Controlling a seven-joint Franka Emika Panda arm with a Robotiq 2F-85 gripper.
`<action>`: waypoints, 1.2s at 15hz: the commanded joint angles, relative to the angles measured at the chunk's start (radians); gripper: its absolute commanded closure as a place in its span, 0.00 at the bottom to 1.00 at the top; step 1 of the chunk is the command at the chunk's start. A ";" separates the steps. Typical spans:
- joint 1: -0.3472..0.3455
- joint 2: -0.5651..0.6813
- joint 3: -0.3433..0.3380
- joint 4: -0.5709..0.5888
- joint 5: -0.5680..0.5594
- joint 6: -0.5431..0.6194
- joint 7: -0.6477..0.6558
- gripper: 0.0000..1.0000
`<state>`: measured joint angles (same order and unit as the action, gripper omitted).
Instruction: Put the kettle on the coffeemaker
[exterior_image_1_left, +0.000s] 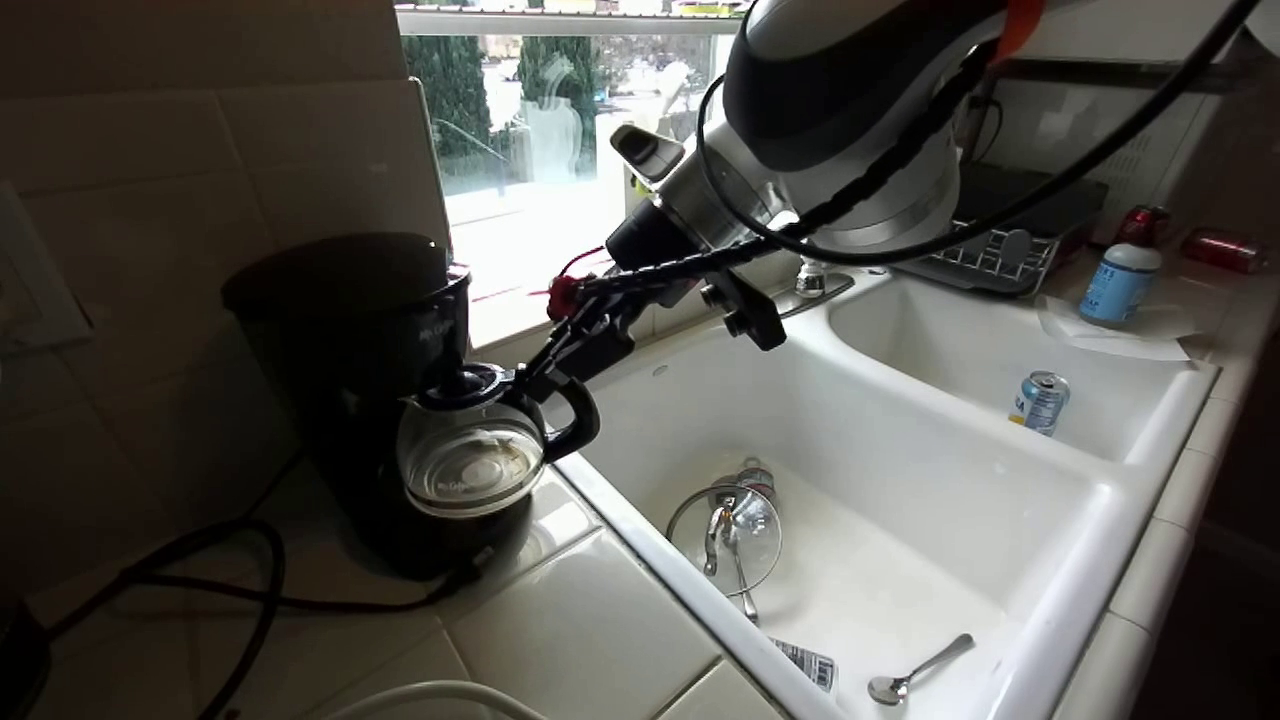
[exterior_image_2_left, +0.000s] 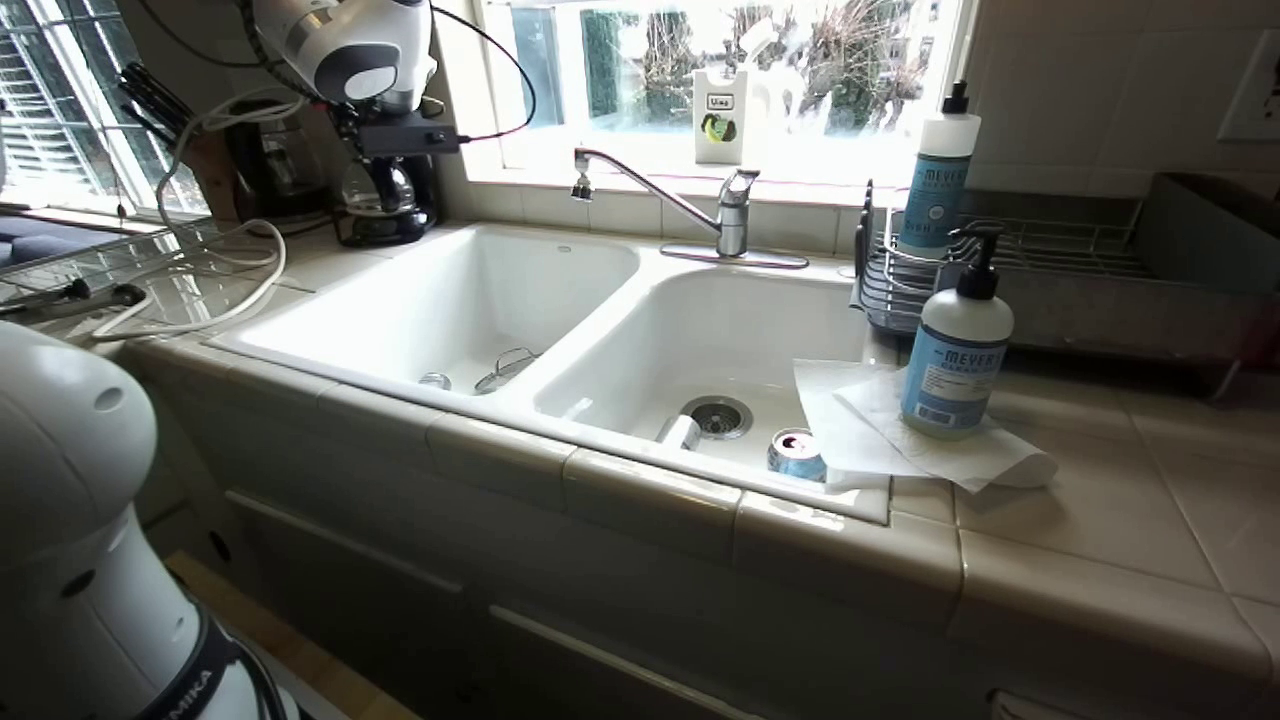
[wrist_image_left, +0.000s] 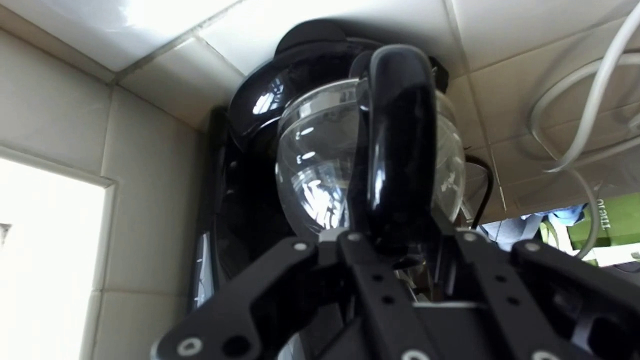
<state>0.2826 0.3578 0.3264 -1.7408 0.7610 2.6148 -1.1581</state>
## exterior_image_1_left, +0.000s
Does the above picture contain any black power cord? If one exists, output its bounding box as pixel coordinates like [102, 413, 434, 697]
[54, 515, 467, 720]

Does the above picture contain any red small object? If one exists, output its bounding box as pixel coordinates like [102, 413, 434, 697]
[1182, 228, 1264, 277]

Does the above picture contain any grey dish drying rack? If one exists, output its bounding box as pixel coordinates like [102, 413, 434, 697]
[891, 165, 1114, 301]

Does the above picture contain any small grey scrap in sink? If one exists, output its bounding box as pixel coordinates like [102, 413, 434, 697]
[773, 634, 845, 692]

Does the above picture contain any white double basin sink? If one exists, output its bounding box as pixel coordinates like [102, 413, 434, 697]
[514, 265, 1224, 720]

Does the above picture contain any chrome sink faucet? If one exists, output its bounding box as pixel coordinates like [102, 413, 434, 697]
[777, 255, 857, 321]

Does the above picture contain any blue drink can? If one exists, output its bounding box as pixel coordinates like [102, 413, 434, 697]
[1012, 368, 1078, 440]

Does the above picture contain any glass coffee carafe black handle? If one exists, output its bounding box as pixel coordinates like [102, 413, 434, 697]
[394, 361, 604, 525]

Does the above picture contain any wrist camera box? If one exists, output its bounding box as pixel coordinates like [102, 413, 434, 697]
[610, 121, 691, 193]

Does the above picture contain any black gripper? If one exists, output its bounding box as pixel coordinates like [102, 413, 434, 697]
[514, 195, 791, 404]

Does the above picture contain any blue cup on counter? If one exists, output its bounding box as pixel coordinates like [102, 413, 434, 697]
[1078, 240, 1170, 326]

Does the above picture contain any metal spoon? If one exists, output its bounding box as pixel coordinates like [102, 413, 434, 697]
[866, 633, 982, 711]

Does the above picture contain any black drip coffeemaker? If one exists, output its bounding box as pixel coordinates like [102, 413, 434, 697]
[216, 232, 536, 585]

